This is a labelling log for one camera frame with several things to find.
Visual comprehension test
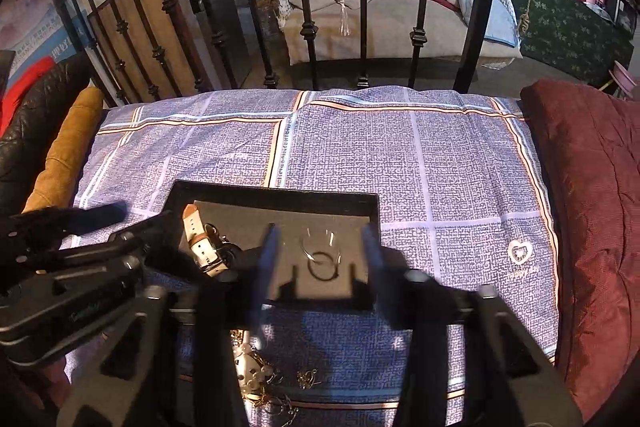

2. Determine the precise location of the gold chain jewelry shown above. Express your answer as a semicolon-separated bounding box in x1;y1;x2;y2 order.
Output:
230;329;299;426

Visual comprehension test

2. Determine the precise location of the black jewelry tray box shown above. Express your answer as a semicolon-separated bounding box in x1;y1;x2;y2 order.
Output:
163;180;380;313

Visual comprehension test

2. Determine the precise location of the mustard yellow cushion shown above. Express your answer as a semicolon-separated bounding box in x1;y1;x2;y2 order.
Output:
23;87;103;213

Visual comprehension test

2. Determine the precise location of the black leather cushion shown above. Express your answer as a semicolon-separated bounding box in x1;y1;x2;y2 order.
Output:
1;53;93;217

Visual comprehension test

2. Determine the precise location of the purple patterned bed sheet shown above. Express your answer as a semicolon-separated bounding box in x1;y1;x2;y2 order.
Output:
74;87;559;426

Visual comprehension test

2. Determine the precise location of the wooden panel door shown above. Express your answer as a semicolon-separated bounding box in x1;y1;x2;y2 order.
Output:
81;0;210;103

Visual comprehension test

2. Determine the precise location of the dark red pillow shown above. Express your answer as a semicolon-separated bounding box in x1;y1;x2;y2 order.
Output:
521;79;639;421

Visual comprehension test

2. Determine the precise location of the beige bed with red blanket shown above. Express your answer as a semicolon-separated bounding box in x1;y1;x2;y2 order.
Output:
278;0;522;69

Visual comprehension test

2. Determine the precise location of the black hair tie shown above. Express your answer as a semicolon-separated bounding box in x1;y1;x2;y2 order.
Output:
307;250;342;282

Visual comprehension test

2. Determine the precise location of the black iron bed frame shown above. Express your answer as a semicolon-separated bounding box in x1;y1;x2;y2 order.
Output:
48;0;504;108

